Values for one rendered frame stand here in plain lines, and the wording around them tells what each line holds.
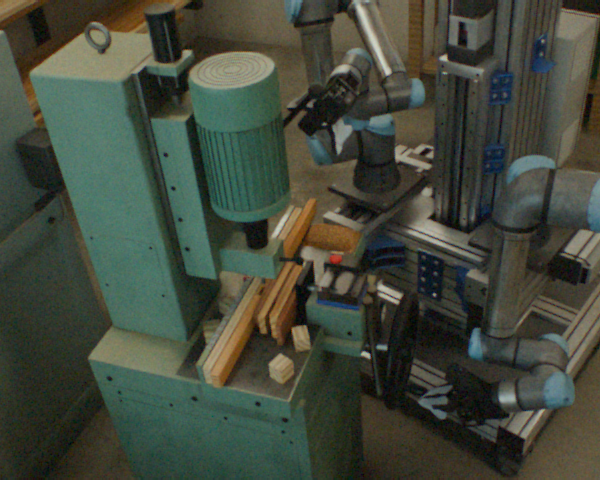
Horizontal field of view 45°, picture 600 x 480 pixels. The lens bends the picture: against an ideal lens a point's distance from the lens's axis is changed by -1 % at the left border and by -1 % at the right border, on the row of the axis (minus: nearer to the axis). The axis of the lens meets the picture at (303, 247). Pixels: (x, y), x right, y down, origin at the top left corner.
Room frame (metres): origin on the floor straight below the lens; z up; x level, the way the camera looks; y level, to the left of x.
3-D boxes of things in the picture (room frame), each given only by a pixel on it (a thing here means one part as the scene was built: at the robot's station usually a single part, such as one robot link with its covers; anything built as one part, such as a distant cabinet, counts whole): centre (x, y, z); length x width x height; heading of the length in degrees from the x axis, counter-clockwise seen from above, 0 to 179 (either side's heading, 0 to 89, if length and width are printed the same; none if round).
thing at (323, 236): (1.52, -0.08, 0.92); 0.14 x 0.09 x 0.04; 67
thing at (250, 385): (1.29, 0.00, 0.87); 0.61 x 0.30 x 0.06; 157
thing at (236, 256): (1.33, 0.12, 1.03); 0.14 x 0.07 x 0.09; 67
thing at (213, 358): (1.34, 0.12, 0.93); 0.60 x 0.02 x 0.05; 157
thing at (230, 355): (1.36, 0.09, 0.92); 0.67 x 0.02 x 0.04; 157
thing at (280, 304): (1.26, 0.05, 0.94); 0.18 x 0.02 x 0.07; 157
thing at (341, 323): (1.26, -0.08, 0.92); 0.15 x 0.13 x 0.09; 157
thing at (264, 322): (1.29, 0.07, 0.93); 0.20 x 0.02 x 0.06; 157
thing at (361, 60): (1.66, -0.17, 1.31); 0.11 x 0.08 x 0.09; 157
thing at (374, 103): (1.66, -0.18, 1.22); 0.11 x 0.08 x 0.11; 102
